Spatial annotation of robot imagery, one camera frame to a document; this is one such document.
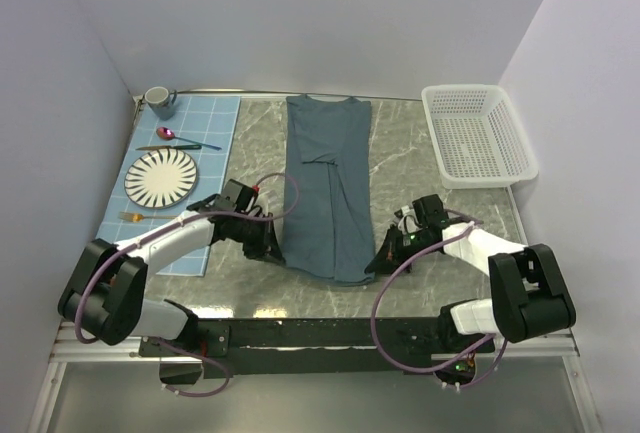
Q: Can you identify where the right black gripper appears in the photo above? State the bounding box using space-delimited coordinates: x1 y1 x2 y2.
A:
365 223 435 275

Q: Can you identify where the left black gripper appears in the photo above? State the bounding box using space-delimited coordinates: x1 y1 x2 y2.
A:
231 211 285 265

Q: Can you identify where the blue-grey t-shirt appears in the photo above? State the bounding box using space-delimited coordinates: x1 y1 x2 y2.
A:
281 95 376 285

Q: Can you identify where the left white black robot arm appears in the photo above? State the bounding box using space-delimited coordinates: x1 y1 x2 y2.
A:
57 180 285 355

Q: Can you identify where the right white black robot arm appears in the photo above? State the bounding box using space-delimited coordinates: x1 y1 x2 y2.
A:
365 194 577 352

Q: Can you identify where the white blue striped plate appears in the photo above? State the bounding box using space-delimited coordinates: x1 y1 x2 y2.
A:
124 148 198 209

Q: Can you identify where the blue checked placemat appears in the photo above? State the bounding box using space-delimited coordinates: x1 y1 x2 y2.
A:
89 94 242 278

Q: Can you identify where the white perforated plastic basket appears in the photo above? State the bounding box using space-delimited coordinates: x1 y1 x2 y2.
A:
421 84 539 189

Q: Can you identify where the gold fork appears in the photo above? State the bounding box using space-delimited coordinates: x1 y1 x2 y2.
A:
118 211 175 223

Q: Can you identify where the iridescent purple spoon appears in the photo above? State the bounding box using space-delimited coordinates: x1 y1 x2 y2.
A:
156 126 222 151

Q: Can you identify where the grey mug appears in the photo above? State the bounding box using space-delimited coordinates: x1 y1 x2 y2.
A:
143 86 177 121

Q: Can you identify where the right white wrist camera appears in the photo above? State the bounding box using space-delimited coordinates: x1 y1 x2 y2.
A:
394 205 420 234

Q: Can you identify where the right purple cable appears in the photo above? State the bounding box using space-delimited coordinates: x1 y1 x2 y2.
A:
370 208 504 391

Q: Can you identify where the purple cable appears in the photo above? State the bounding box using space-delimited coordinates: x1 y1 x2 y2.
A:
74 171 300 398
370 208 504 391

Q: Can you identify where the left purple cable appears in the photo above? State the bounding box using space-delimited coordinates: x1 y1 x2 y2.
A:
74 171 300 398

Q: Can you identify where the aluminium frame rail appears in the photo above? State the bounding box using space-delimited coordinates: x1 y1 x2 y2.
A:
49 322 579 363

